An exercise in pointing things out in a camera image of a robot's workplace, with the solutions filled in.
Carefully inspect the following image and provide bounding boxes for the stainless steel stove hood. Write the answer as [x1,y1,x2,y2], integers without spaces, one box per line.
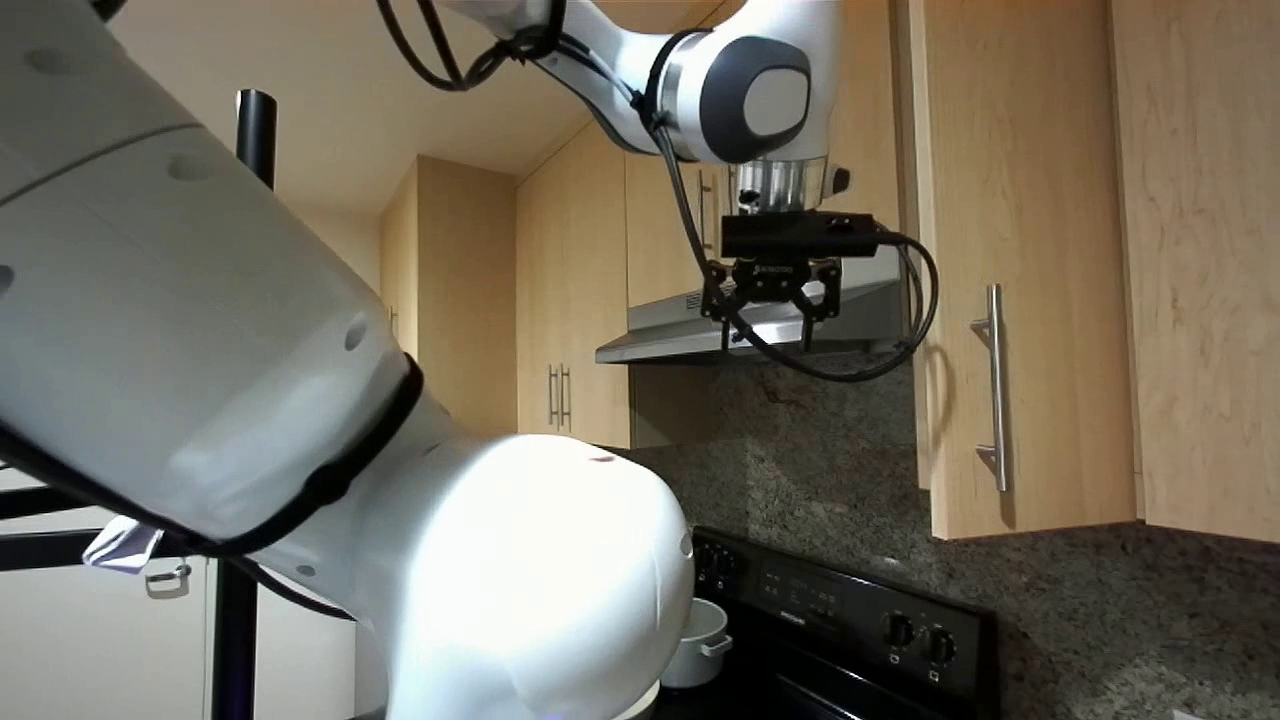
[592,250,913,369]

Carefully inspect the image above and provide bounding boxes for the steel bar door handle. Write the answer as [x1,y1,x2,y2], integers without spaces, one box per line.
[971,283,1012,497]

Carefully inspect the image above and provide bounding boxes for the black stove control panel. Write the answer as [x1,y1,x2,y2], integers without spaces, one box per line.
[657,529,1002,720]

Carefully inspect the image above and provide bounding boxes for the far wood cabinet doors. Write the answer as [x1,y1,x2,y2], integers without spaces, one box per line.
[517,128,634,447]

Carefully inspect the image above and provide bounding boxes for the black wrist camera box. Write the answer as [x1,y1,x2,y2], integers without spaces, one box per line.
[719,212,882,258]

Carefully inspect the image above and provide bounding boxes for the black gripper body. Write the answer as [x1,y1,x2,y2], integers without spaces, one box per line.
[706,258,840,320]

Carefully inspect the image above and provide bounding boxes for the light wood cabinet door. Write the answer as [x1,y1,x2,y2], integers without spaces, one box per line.
[894,0,1135,538]

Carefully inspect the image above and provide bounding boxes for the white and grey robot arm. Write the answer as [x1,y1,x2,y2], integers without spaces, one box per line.
[0,0,691,720]

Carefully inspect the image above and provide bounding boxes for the black metal stand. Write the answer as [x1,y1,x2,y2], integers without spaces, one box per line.
[0,87,278,720]

